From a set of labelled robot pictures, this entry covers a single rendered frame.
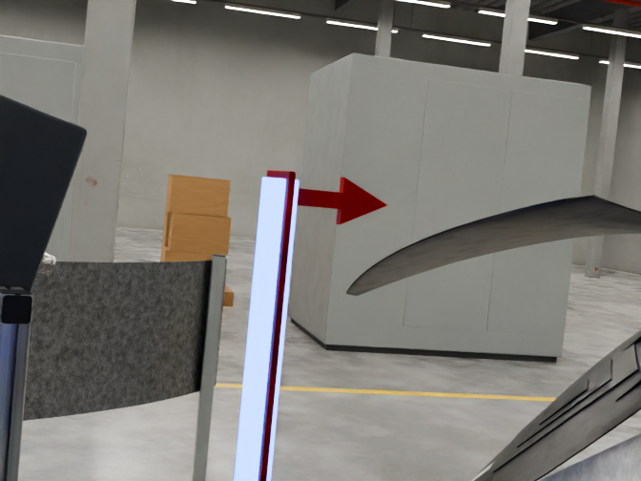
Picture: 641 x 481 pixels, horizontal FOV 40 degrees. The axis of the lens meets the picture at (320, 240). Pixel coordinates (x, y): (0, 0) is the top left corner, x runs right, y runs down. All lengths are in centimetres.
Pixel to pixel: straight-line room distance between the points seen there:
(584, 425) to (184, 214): 796
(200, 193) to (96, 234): 389
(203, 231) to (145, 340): 614
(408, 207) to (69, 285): 476
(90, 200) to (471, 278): 338
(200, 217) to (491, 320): 305
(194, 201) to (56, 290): 633
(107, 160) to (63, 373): 253
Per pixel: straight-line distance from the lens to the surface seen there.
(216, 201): 864
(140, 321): 250
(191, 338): 268
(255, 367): 44
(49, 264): 102
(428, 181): 690
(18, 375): 94
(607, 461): 62
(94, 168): 480
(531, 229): 48
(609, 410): 74
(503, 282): 720
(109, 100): 481
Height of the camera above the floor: 118
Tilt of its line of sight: 3 degrees down
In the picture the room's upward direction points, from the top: 6 degrees clockwise
